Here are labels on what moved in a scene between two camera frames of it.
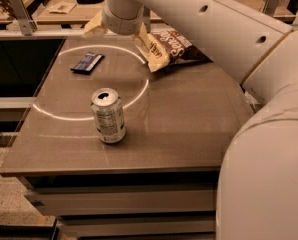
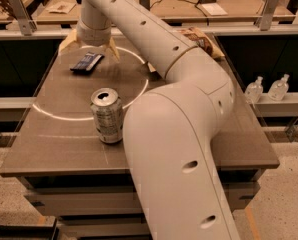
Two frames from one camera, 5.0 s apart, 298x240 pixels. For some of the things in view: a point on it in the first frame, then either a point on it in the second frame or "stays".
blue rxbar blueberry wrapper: x=88 y=63 stays
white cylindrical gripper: x=119 y=24 -> x=94 y=37
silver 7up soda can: x=109 y=115 stays
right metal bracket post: x=272 y=0 stays
